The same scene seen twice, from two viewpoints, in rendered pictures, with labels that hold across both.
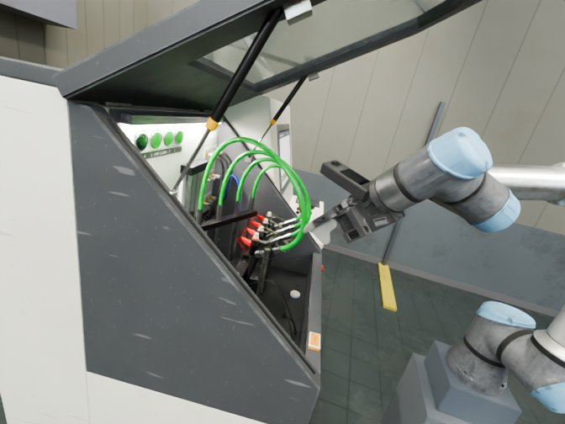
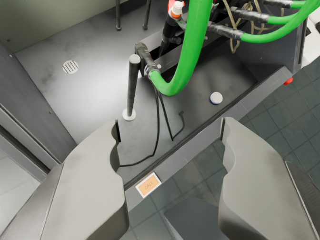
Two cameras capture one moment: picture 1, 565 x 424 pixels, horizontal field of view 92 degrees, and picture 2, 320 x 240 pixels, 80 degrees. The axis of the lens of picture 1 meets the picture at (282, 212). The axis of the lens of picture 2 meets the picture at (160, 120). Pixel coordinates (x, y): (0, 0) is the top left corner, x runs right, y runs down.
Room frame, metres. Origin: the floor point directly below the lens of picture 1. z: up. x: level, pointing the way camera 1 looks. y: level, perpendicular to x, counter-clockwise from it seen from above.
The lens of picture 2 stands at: (0.57, -0.09, 1.40)
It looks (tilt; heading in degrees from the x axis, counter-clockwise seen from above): 73 degrees down; 11
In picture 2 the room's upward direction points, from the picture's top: 39 degrees clockwise
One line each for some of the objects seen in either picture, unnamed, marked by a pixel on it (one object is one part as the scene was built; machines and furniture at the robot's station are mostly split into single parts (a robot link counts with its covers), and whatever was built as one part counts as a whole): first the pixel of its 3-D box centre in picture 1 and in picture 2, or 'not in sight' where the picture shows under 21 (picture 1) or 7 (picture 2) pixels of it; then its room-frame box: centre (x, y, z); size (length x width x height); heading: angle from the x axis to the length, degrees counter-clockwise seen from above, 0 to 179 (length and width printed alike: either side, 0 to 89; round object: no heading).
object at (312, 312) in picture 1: (309, 312); (204, 133); (0.80, -0.17, 0.87); 0.62 x 0.04 x 0.16; 176
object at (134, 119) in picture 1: (187, 119); not in sight; (0.84, 0.33, 1.43); 0.54 x 0.03 x 0.02; 176
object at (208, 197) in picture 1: (211, 177); not in sight; (1.08, 0.31, 1.20); 0.13 x 0.03 x 0.31; 176
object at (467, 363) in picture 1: (480, 358); not in sight; (0.65, -0.66, 0.95); 0.15 x 0.15 x 0.10
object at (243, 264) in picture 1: (255, 270); (189, 45); (0.94, 0.06, 0.91); 0.34 x 0.10 x 0.15; 176
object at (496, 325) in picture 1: (500, 330); not in sight; (0.65, -0.66, 1.07); 0.13 x 0.12 x 0.14; 11
